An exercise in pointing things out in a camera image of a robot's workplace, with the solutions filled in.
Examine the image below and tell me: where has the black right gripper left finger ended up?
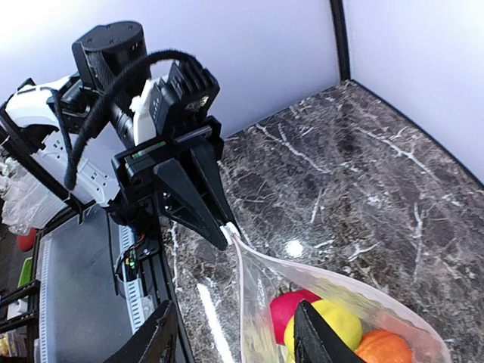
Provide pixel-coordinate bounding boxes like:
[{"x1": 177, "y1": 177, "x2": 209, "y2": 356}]
[{"x1": 104, "y1": 300, "x2": 178, "y2": 363}]

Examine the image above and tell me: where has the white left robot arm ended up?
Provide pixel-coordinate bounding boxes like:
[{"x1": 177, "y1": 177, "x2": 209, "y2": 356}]
[{"x1": 1, "y1": 20, "x2": 235, "y2": 250}]

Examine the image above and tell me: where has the yellow round fruit toy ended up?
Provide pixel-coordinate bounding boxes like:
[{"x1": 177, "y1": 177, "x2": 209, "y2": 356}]
[{"x1": 284, "y1": 300, "x2": 362, "y2": 362}]

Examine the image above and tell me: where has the red tomato toy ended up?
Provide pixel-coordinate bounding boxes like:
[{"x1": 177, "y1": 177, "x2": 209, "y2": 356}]
[{"x1": 270, "y1": 290, "x2": 320, "y2": 345}]

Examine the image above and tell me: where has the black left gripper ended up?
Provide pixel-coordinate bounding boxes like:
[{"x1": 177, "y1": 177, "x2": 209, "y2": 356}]
[{"x1": 112, "y1": 116, "x2": 238, "y2": 251}]

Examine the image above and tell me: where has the orange pumpkin toy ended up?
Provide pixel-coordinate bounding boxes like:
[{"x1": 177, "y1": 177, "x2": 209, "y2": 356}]
[{"x1": 355, "y1": 330, "x2": 412, "y2": 363}]

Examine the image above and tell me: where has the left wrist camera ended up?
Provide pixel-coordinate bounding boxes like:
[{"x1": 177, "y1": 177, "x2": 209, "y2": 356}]
[{"x1": 130, "y1": 61, "x2": 220, "y2": 146}]

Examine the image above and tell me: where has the clear dotted zip top bag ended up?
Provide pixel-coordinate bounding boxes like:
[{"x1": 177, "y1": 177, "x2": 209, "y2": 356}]
[{"x1": 219, "y1": 223, "x2": 453, "y2": 363}]

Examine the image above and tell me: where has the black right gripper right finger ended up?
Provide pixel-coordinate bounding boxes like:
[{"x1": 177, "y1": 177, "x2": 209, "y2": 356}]
[{"x1": 293, "y1": 300, "x2": 364, "y2": 363}]

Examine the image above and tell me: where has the black corner frame post right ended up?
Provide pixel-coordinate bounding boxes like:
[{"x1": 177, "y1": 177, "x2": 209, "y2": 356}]
[{"x1": 329, "y1": 0, "x2": 351, "y2": 81}]

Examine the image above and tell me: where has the white slotted cable duct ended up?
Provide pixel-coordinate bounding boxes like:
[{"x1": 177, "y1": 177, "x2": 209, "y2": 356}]
[{"x1": 39, "y1": 217, "x2": 154, "y2": 362}]

